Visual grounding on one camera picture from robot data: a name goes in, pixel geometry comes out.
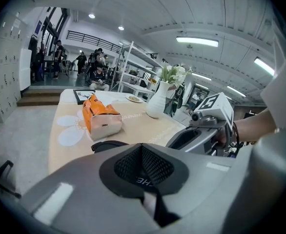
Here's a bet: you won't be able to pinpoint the white metal shelf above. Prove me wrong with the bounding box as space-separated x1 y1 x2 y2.
110 40 163 102

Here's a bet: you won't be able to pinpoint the black framed deer picture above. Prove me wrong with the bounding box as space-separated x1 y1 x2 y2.
73 89 96 105

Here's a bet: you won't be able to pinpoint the white ribbed vase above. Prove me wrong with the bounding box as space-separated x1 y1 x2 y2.
146 80 174 119

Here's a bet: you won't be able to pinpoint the white flower bouquet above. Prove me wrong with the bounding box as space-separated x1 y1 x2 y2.
157 62 192 89

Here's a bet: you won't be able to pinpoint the beige checked tablecloth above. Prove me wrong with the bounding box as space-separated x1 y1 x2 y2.
47 89 187 175

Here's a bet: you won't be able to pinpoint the person's white printed t-shirt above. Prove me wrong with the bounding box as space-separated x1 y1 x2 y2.
230 45 286 234

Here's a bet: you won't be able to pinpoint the black wrist band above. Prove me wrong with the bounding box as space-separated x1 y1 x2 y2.
230 122 239 146

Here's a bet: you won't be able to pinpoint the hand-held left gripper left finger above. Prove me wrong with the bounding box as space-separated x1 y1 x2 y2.
20 142 161 234

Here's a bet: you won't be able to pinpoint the white plate of snacks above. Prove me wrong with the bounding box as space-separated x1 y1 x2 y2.
125 95 143 104

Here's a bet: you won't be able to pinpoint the white tall cabinet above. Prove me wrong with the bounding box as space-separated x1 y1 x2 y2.
20 48 33 91

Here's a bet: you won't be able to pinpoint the brown wooden steps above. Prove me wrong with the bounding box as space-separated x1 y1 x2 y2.
16 89 63 107

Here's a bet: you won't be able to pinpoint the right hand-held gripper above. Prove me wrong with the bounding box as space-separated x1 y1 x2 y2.
166 93 234 156

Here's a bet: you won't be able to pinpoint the person's right forearm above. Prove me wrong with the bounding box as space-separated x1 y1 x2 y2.
232 108 280 145

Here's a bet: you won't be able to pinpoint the ceiling tube light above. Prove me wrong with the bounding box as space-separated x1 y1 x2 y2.
227 85 246 98
191 72 212 81
254 57 275 77
176 36 219 48

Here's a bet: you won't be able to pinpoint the orange tissue pack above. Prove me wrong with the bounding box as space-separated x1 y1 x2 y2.
82 94 123 141

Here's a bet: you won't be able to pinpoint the black balcony railing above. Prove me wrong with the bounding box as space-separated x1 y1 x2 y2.
66 30 124 53

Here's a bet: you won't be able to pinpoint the person's right hand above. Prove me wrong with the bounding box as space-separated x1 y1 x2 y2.
213 126 233 149

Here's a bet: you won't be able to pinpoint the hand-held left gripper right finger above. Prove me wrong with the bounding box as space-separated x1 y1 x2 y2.
142 142 237 228

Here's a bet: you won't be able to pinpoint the black office chair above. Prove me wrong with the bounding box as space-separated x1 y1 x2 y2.
0 159 21 199

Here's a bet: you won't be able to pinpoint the white locker cabinet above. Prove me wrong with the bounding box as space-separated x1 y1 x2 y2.
0 11 24 124

